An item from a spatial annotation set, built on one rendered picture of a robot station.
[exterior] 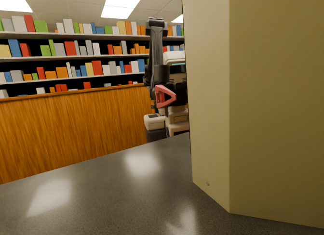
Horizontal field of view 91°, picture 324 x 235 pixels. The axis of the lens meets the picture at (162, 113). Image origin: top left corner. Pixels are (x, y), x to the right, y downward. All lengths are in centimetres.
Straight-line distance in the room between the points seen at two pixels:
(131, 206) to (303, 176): 31
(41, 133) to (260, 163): 224
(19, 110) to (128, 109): 120
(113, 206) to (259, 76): 37
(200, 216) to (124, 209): 15
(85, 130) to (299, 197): 219
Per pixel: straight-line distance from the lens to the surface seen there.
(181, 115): 135
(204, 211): 37
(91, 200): 45
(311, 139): 32
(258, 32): 28
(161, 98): 45
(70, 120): 228
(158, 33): 83
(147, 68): 114
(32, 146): 240
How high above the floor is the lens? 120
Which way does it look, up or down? 13 degrees down
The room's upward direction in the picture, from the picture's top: 5 degrees counter-clockwise
